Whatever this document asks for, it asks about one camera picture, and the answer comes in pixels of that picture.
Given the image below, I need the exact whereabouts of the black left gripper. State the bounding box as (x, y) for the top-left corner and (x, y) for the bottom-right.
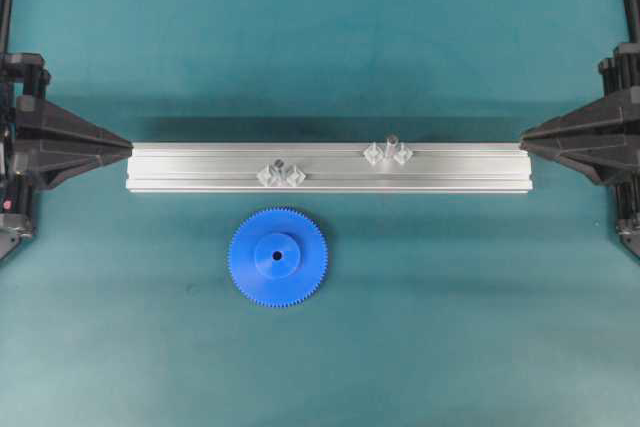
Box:
(1, 53), (133, 191)

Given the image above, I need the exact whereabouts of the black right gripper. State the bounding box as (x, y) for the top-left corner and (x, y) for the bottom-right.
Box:
(520, 43), (639, 186)

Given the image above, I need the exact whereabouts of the large blue plastic gear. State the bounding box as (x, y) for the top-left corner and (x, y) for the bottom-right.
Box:
(227, 207), (329, 308)

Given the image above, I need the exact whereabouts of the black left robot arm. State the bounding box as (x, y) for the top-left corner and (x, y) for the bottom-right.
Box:
(1, 53), (133, 258)

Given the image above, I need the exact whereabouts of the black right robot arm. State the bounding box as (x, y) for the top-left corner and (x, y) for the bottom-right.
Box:
(520, 43), (639, 255)

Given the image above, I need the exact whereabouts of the silver aluminium extrusion rail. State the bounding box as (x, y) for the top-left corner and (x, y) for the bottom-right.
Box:
(126, 142), (533, 193)

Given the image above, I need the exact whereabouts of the clear bracket of shaft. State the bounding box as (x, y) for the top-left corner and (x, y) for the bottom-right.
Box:
(362, 142), (385, 166)
(284, 165), (306, 188)
(256, 164), (281, 187)
(392, 143), (414, 165)

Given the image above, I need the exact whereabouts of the steel shaft right on rail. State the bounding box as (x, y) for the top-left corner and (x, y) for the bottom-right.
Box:
(384, 134), (399, 161)

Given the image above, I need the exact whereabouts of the steel shaft on rail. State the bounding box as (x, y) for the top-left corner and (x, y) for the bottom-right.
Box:
(384, 134), (399, 161)
(272, 159), (284, 178)

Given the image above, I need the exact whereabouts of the steel shaft left on rail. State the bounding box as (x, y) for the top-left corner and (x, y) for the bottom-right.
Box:
(272, 159), (284, 178)

